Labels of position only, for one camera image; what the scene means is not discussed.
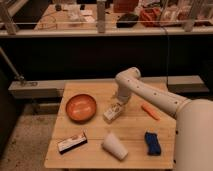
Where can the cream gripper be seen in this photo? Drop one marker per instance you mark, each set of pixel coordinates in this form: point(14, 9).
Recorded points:
point(122, 101)

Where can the white lotion bottle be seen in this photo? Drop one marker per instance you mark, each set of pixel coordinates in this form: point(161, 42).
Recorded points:
point(113, 112)

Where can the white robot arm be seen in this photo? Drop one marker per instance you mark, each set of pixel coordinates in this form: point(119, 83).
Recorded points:
point(193, 149)

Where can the orange ceramic bowl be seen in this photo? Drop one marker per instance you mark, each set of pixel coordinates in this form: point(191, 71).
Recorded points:
point(81, 108)

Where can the orange carrot toy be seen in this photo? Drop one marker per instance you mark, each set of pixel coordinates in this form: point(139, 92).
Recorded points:
point(151, 112)

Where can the wooden table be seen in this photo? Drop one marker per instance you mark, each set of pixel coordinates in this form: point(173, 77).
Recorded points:
point(130, 127)

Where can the white paper cup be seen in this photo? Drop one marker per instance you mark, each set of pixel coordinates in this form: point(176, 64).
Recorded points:
point(114, 146)

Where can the blue cloth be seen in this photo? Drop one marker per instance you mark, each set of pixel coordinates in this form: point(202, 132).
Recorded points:
point(154, 148)

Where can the black white eraser box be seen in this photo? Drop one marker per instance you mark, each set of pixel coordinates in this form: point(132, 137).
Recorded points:
point(72, 142)

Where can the black pouch on shelf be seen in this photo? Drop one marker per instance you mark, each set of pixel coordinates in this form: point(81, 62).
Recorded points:
point(127, 20)

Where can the orange basket on shelf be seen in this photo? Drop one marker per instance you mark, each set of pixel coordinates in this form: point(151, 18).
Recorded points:
point(149, 17)

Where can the metal tripod leg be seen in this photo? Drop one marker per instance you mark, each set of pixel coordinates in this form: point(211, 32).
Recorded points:
point(17, 75)

